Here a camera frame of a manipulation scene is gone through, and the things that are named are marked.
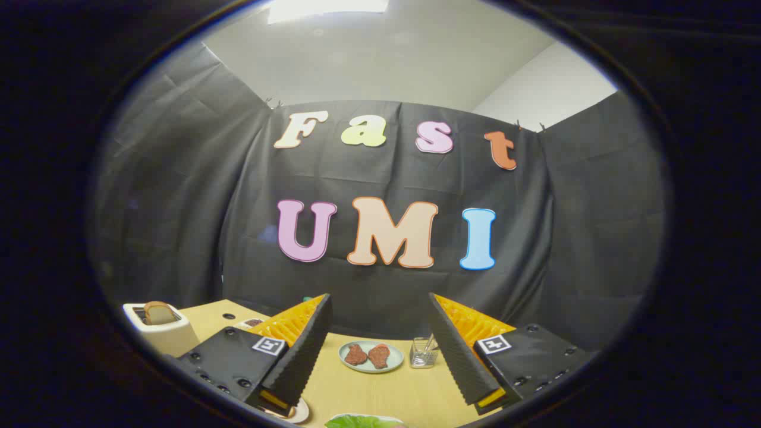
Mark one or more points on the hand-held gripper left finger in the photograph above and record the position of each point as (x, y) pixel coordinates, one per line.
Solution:
(303, 356)

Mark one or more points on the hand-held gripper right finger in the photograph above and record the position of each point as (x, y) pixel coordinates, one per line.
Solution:
(458, 356)

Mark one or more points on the green lettuce leaf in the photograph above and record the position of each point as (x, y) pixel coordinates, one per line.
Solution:
(362, 422)

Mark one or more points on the brown meat patty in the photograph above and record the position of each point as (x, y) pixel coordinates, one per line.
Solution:
(355, 355)
(379, 355)

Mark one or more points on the round beige plate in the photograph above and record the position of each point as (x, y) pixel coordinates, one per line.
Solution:
(300, 411)

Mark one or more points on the white divided dish with beans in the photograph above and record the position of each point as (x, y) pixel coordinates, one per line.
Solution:
(252, 323)

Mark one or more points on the pale green oval plate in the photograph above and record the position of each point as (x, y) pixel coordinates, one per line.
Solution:
(396, 356)

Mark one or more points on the white toaster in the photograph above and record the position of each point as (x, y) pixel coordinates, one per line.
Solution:
(172, 340)

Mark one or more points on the bread slice with brown crust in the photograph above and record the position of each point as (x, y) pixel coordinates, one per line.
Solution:
(159, 313)

